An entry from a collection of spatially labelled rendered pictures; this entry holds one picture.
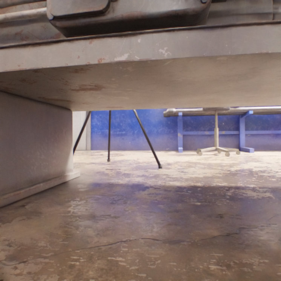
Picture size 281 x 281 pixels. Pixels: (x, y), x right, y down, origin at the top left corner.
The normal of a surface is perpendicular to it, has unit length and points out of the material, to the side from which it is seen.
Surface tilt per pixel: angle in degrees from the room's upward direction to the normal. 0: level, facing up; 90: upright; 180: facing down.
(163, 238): 0
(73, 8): 90
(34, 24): 90
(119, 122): 90
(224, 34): 90
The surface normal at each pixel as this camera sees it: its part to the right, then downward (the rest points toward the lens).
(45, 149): 0.99, 0.00
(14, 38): -0.17, 0.01
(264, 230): -0.01, -1.00
